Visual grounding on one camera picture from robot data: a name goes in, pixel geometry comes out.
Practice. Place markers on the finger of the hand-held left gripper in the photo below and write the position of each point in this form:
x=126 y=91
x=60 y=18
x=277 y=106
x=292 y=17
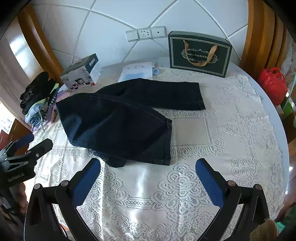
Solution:
x=24 y=140
x=41 y=147

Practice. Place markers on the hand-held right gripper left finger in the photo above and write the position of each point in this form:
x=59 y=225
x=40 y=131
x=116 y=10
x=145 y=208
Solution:
x=86 y=183

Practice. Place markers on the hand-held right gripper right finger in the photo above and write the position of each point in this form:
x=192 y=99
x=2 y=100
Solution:
x=209 y=183

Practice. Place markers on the dark blue jeans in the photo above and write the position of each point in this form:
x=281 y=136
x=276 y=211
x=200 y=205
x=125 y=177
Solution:
x=111 y=120

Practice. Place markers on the pile of pastel clothes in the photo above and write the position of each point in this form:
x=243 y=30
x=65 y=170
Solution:
x=39 y=111

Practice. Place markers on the person's left hand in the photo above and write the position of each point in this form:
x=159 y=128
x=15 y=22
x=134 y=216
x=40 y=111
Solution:
x=22 y=194

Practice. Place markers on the brown wooden cabinet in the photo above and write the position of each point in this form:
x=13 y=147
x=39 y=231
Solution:
x=13 y=132

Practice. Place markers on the bright window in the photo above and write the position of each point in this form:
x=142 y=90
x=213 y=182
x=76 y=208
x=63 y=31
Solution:
x=5 y=118

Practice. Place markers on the black garment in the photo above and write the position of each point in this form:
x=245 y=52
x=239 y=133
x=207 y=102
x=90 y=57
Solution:
x=38 y=88

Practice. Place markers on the white lace tablecloth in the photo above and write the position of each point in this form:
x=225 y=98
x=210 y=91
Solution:
x=196 y=129

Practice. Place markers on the white appliance carton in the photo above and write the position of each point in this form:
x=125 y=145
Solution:
x=78 y=74

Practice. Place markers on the flat white box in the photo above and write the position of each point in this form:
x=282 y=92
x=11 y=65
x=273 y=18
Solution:
x=109 y=74

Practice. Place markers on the green container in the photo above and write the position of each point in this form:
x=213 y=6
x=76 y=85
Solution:
x=288 y=107

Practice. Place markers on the dark green gift bag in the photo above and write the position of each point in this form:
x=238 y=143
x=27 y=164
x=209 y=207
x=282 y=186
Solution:
x=203 y=68

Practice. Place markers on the red plastic bag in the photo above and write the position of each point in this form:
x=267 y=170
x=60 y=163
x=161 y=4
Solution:
x=272 y=85

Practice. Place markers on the light blue plastic clip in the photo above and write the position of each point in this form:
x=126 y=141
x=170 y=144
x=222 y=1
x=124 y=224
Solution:
x=156 y=71

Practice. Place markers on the white paper booklet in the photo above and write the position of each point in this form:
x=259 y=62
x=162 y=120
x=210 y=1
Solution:
x=138 y=69

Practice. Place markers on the wooden door frame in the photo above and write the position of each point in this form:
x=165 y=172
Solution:
x=261 y=34
x=39 y=39

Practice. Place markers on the white wall switch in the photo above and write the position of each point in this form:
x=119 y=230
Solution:
x=132 y=36

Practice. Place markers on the white wall socket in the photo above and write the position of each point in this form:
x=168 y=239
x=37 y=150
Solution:
x=158 y=32
x=145 y=33

